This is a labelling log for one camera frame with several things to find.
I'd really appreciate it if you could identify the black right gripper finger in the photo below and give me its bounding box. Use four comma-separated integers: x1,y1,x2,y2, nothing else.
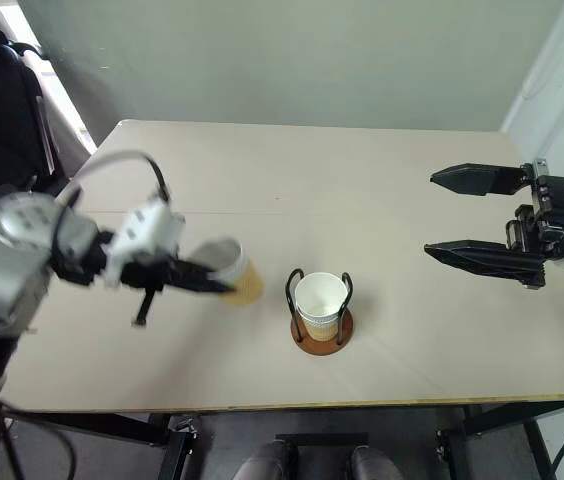
429,162,534,197
423,239,548,291

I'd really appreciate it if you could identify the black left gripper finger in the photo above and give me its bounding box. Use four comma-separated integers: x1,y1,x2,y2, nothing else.
169,256,238,295
131,285,161,330

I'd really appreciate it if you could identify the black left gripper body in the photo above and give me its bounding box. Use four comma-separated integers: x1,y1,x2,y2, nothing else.
121,252,179,297

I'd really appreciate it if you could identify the brown paper cup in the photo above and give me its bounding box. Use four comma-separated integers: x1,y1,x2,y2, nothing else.
193,238,266,308

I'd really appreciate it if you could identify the white paper cup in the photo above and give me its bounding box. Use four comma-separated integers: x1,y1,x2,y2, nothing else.
293,271,350,342

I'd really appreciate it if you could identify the dark rounded shape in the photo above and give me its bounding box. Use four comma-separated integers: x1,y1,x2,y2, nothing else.
345,444,404,480
233,441,299,480

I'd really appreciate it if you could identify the black chair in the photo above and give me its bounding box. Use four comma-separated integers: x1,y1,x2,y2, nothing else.
0,0,97,202

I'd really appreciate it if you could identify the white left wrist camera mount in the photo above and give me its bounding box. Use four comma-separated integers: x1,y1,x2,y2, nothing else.
104,198,186,289

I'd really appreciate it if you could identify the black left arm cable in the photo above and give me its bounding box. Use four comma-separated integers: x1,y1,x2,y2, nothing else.
64,151,173,207

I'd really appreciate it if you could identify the black wire cup holder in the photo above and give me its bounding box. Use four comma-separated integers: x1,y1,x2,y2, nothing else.
284,268,356,357

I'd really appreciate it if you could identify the thin black cable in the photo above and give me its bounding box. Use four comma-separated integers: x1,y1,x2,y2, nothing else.
0,403,79,480

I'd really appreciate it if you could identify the black metal table frame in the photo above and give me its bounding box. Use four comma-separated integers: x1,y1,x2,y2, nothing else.
9,398,564,480

